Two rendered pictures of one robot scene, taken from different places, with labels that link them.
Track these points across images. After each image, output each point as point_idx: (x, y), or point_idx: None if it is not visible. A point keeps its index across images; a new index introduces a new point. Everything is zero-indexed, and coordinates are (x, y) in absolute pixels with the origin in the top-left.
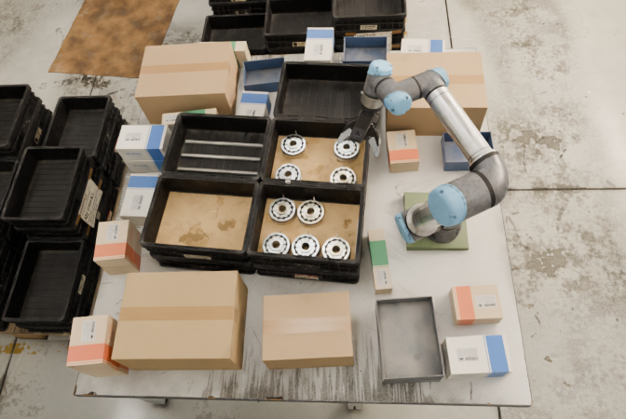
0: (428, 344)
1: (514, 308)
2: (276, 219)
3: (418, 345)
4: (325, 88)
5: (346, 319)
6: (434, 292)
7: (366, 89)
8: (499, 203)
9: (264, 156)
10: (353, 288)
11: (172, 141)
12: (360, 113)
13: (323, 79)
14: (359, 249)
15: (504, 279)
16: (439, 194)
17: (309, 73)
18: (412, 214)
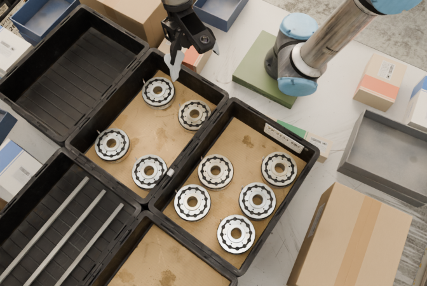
0: (404, 140)
1: (390, 57)
2: (201, 215)
3: (403, 150)
4: (61, 73)
5: (368, 201)
6: (345, 110)
7: None
8: (286, 11)
9: (113, 183)
10: (305, 180)
11: None
12: (179, 18)
13: (47, 68)
14: (304, 140)
15: (360, 49)
16: None
17: (28, 74)
18: (304, 63)
